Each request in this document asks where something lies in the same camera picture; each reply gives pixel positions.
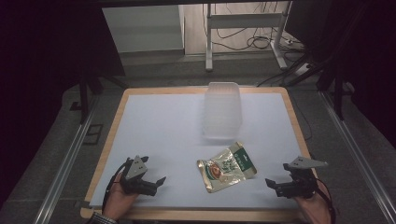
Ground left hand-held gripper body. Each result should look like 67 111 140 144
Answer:
120 155 159 197

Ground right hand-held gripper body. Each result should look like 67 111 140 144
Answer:
275 155 329 200

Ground gold and green snack packet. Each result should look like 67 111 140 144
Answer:
196 141 258 194

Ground clear plastic container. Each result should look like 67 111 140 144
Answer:
202 81 244 140

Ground person's right hand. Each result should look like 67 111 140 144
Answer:
292 179 332 224

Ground person's left hand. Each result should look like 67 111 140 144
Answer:
102 173 140 221

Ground white table mat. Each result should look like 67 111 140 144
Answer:
89 92 303 210

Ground black metal stand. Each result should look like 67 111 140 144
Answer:
316 55 356 121
69 74 129 125

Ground white power strip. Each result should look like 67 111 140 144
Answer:
294 63 313 77

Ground black curtain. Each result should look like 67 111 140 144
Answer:
0 0 126 206
284 0 396 148

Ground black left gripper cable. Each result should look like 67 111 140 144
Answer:
102 159 131 215

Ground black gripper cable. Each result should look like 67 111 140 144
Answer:
102 159 131 215
314 177 338 224

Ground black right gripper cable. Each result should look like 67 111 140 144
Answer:
314 177 338 224

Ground black floor bracket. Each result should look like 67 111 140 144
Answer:
81 123 104 146

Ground aluminium rail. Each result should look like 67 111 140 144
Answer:
33 92 101 224
319 91 396 224

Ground black floor cables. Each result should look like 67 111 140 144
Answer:
202 3 309 88

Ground grey wall panel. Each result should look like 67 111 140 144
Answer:
102 4 185 54

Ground white metal desk frame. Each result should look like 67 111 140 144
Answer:
204 1 293 73

